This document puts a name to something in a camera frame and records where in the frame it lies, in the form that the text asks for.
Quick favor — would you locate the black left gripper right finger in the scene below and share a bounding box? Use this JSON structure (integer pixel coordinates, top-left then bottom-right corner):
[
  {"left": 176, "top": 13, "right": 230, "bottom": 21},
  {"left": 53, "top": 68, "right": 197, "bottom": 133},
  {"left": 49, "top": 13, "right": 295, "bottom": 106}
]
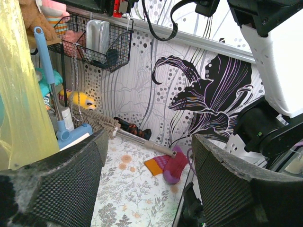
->
[{"left": 192, "top": 134, "right": 303, "bottom": 227}]

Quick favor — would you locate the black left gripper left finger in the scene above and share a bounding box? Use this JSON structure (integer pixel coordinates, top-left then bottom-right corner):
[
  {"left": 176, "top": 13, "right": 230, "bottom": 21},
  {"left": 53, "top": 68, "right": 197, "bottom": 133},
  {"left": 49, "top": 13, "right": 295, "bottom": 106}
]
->
[{"left": 0, "top": 130, "right": 108, "bottom": 227}]

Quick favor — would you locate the yellow plastic trash bag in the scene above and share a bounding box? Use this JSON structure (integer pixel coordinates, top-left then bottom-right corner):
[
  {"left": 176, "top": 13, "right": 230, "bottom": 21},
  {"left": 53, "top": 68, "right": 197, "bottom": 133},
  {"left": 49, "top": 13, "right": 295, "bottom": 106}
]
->
[{"left": 0, "top": 0, "right": 59, "bottom": 170}]

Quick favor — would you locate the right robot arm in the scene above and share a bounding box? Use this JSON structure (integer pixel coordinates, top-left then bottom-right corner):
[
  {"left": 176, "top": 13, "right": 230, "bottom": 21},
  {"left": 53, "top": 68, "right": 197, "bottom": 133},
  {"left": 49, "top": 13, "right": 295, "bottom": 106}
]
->
[{"left": 192, "top": 0, "right": 303, "bottom": 227}]

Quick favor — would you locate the purple orange knitted sock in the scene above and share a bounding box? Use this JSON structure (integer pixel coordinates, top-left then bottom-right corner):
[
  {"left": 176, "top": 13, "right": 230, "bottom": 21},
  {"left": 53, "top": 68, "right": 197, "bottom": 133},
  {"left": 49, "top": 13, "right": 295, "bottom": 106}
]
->
[{"left": 144, "top": 145, "right": 188, "bottom": 184}]

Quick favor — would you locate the grey chenille duster mop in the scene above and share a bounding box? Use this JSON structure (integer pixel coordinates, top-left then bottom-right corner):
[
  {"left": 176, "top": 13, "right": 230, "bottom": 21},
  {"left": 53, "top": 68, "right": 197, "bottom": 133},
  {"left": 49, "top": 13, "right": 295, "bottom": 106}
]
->
[{"left": 68, "top": 102, "right": 177, "bottom": 158}]

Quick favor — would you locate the black orange patterned item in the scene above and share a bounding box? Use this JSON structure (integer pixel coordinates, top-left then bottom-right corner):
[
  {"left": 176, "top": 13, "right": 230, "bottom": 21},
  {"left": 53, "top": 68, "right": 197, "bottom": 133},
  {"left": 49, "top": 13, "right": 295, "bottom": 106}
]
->
[{"left": 114, "top": 117, "right": 152, "bottom": 140}]

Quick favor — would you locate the yellow duck plush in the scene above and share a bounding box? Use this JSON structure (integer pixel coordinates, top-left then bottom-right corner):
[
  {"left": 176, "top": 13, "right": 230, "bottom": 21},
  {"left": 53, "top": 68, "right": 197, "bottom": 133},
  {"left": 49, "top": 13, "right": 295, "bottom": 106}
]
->
[{"left": 66, "top": 89, "right": 97, "bottom": 110}]

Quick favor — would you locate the teal folded cloth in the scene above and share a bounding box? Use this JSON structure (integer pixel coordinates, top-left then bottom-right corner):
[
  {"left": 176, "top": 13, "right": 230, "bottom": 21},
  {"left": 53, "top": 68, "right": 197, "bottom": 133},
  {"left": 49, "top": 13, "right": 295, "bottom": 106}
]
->
[{"left": 35, "top": 68, "right": 63, "bottom": 97}]

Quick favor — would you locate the silver pouch in basket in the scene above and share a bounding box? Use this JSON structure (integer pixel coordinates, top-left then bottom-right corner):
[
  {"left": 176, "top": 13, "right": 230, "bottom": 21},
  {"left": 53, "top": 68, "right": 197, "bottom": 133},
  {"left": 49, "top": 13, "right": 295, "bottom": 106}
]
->
[{"left": 86, "top": 19, "right": 110, "bottom": 54}]

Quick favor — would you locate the brown teddy bear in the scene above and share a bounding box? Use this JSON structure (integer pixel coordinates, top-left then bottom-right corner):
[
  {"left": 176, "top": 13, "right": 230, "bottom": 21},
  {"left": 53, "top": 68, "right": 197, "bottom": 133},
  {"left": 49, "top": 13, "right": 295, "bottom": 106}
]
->
[{"left": 19, "top": 0, "right": 58, "bottom": 42}]

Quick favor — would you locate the pink plush on shelf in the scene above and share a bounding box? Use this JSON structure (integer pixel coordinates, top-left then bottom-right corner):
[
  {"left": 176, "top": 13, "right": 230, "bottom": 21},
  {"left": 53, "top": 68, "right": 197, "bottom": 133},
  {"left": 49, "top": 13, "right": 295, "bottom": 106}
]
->
[{"left": 39, "top": 0, "right": 71, "bottom": 36}]

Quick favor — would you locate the blue handled floor sweeper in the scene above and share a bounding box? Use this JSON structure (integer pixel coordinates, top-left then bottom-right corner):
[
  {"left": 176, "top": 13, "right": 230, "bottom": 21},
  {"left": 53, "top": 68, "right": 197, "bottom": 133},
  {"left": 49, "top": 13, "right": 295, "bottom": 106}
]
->
[{"left": 34, "top": 26, "right": 92, "bottom": 151}]

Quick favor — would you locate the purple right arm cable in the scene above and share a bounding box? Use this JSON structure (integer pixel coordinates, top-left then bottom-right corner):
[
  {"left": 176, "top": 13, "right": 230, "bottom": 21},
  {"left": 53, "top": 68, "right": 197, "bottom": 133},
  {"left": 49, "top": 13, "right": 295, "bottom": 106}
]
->
[{"left": 186, "top": 148, "right": 197, "bottom": 175}]

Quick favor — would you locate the black wire basket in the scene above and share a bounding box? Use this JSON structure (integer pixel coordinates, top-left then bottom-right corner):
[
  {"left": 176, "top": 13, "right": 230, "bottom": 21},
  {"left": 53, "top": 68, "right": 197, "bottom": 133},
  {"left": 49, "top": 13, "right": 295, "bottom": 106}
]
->
[{"left": 48, "top": 15, "right": 134, "bottom": 72}]

